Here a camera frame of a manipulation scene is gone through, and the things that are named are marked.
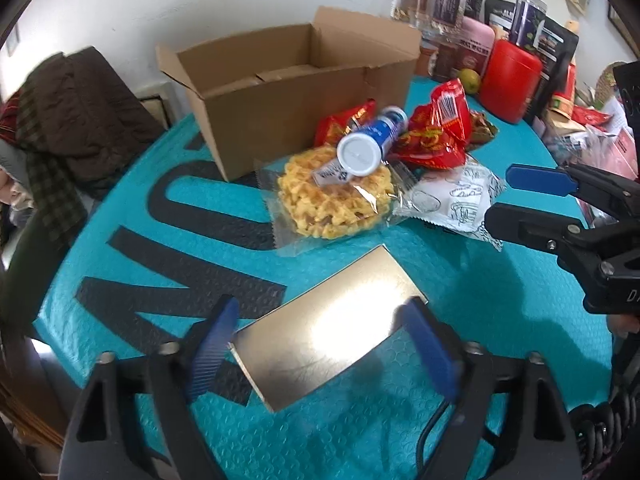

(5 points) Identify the wooden furniture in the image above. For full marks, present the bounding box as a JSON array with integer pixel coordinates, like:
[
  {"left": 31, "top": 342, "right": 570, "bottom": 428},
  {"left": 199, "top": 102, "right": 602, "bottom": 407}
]
[{"left": 0, "top": 335, "right": 71, "bottom": 461}]

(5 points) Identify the waffle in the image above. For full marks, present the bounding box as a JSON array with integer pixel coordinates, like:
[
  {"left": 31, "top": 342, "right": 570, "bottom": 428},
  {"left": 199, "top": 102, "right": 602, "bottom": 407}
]
[{"left": 254, "top": 147, "right": 401, "bottom": 258}]

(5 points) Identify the brown quilted jacket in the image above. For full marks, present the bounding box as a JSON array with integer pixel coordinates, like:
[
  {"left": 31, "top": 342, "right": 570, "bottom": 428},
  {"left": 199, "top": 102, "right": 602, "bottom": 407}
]
[{"left": 20, "top": 46, "right": 168, "bottom": 201}]

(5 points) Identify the brown cardboard box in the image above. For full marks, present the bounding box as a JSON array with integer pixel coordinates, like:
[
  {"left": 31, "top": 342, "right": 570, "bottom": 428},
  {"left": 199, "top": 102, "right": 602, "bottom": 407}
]
[{"left": 156, "top": 6, "right": 422, "bottom": 183}]

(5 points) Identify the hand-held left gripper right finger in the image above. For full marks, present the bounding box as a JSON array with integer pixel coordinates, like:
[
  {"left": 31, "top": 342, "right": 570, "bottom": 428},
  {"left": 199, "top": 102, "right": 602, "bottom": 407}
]
[{"left": 395, "top": 296, "right": 583, "bottom": 480}]

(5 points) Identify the white printed snack packet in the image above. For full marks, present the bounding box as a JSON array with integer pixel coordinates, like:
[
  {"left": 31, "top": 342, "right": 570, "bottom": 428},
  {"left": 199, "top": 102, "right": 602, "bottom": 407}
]
[{"left": 392, "top": 157, "right": 507, "bottom": 252}]

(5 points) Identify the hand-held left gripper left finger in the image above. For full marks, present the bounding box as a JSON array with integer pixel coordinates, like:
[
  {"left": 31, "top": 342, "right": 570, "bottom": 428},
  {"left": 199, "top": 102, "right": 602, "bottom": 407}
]
[{"left": 60, "top": 294, "right": 241, "bottom": 480}]

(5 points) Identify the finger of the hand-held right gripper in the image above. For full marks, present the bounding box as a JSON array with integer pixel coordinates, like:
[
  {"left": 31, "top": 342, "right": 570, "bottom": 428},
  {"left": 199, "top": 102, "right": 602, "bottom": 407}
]
[
  {"left": 484, "top": 202, "right": 638, "bottom": 271},
  {"left": 506, "top": 162, "right": 640, "bottom": 221}
]

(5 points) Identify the dark green cloth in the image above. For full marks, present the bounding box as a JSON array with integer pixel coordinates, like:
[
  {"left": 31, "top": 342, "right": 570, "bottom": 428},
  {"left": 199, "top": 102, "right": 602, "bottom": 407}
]
[{"left": 0, "top": 200, "right": 76, "bottom": 341}]

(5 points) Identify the person's right hand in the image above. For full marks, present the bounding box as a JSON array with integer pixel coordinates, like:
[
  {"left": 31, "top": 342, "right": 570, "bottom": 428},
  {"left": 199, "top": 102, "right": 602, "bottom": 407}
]
[{"left": 610, "top": 315, "right": 640, "bottom": 341}]

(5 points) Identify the pink box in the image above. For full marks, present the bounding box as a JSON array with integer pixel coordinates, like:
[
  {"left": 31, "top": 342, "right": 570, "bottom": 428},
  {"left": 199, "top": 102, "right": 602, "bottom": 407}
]
[{"left": 607, "top": 127, "right": 640, "bottom": 181}]

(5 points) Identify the large red snack packet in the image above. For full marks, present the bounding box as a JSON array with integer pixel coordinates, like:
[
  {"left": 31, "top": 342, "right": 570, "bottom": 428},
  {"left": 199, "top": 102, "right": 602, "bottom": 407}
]
[{"left": 387, "top": 80, "right": 473, "bottom": 170}]

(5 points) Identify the blue white tube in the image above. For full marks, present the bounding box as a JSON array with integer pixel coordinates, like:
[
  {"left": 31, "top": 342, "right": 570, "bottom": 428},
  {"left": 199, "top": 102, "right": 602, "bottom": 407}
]
[{"left": 336, "top": 106, "right": 407, "bottom": 178}]

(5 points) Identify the red canister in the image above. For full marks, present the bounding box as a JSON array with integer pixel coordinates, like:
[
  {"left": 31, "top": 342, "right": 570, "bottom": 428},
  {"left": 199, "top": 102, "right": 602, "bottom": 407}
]
[{"left": 480, "top": 39, "right": 544, "bottom": 125}]

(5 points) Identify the shiny gold card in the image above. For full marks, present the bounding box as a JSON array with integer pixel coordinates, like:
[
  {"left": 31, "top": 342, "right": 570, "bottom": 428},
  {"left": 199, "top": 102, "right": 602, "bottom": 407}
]
[{"left": 229, "top": 244, "right": 429, "bottom": 413}]

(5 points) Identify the clear jar dark label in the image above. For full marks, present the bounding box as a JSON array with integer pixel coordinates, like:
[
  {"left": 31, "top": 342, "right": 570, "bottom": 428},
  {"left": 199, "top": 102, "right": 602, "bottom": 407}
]
[{"left": 434, "top": 0, "right": 468, "bottom": 36}]

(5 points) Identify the black coiled cable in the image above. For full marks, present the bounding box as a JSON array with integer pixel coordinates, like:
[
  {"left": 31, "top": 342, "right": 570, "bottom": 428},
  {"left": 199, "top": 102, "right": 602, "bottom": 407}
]
[{"left": 570, "top": 402, "right": 640, "bottom": 473}]

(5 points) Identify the small red snack packet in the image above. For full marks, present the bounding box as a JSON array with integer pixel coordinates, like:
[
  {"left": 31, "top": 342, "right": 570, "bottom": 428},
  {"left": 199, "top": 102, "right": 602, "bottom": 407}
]
[{"left": 314, "top": 99, "right": 377, "bottom": 148}]

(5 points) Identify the green red snack packet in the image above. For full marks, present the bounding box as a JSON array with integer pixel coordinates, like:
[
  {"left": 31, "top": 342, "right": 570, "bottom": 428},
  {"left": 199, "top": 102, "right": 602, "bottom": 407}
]
[{"left": 467, "top": 110, "right": 500, "bottom": 148}]

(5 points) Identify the large black pouch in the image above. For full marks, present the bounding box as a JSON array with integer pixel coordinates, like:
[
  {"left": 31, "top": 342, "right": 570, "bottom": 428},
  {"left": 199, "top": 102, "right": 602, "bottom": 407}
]
[{"left": 537, "top": 16, "right": 581, "bottom": 116}]

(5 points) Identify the plaid scarf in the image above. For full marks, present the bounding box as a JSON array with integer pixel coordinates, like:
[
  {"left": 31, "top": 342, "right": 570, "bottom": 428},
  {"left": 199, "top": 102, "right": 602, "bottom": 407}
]
[{"left": 15, "top": 85, "right": 88, "bottom": 241}]

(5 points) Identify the green round fruit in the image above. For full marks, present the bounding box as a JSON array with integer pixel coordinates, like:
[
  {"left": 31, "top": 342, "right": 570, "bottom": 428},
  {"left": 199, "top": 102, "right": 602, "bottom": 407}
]
[{"left": 457, "top": 67, "right": 482, "bottom": 95}]

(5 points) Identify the teal bubble mat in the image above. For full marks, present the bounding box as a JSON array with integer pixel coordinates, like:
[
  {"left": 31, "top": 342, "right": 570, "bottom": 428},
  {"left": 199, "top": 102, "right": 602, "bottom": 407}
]
[{"left": 32, "top": 77, "right": 616, "bottom": 480}]

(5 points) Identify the red knit cloth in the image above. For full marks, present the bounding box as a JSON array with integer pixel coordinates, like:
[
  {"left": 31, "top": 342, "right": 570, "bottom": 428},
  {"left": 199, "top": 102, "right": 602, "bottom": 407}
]
[{"left": 0, "top": 92, "right": 23, "bottom": 136}]

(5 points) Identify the small black pouch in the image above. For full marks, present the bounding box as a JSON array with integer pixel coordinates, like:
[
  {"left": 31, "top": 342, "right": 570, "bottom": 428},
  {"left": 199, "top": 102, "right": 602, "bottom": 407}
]
[{"left": 484, "top": 0, "right": 518, "bottom": 36}]

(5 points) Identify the pink canister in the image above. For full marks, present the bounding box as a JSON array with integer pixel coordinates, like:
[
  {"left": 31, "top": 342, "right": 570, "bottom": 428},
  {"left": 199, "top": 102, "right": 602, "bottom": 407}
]
[{"left": 452, "top": 16, "right": 496, "bottom": 78}]

